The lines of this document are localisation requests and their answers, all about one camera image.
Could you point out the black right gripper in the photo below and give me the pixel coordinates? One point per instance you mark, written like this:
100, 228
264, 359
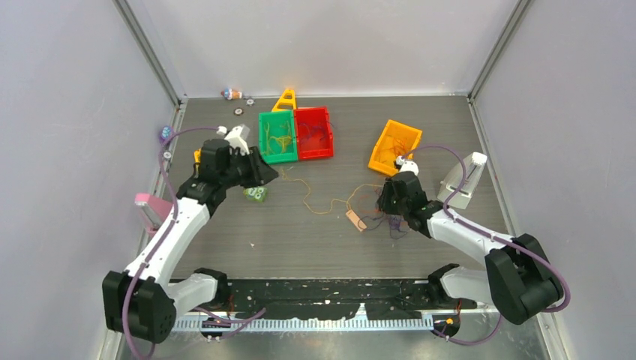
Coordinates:
383, 202

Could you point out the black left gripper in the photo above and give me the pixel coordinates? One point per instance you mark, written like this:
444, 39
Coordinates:
261, 172

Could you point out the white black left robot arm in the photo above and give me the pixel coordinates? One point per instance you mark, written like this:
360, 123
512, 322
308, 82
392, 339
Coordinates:
140, 301

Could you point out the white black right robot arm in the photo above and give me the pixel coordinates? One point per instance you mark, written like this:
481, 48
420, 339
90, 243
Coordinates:
517, 277

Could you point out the yellow triangular toy block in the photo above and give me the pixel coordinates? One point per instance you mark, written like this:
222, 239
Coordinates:
197, 159

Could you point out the green monster toy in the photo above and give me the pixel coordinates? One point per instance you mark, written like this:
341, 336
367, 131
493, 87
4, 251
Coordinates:
257, 194

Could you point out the small wooden block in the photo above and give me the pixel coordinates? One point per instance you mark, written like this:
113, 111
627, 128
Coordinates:
356, 220

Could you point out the orange plastic bin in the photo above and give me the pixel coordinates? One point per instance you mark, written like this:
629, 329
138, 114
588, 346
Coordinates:
395, 140

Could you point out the purple egg toy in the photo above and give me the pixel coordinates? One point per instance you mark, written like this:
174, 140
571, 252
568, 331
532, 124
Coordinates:
165, 133

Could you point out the green plastic bin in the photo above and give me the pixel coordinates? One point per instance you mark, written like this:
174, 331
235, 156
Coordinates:
277, 137

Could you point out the small clown figurine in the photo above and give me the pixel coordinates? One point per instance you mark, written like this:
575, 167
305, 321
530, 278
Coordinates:
231, 94

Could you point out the pink toy toaster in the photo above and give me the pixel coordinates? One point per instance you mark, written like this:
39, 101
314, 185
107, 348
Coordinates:
153, 211

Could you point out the white toy toaster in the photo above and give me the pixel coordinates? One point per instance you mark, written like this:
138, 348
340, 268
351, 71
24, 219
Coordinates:
465, 175

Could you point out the red plastic bin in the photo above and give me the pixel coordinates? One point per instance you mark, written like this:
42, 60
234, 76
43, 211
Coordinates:
314, 133

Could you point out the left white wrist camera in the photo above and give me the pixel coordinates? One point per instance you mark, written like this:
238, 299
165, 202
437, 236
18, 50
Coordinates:
236, 137

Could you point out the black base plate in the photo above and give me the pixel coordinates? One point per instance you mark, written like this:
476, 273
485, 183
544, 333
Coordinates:
333, 299

